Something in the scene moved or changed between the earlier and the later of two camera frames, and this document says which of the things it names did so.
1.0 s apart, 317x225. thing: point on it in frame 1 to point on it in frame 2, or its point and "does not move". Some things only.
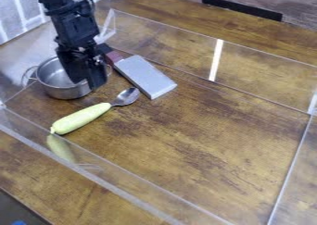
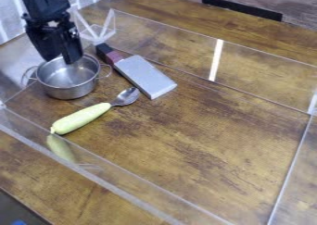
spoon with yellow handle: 68,123 does not move
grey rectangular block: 152,82 does not move
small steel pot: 55,82 does not move
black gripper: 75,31 to 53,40
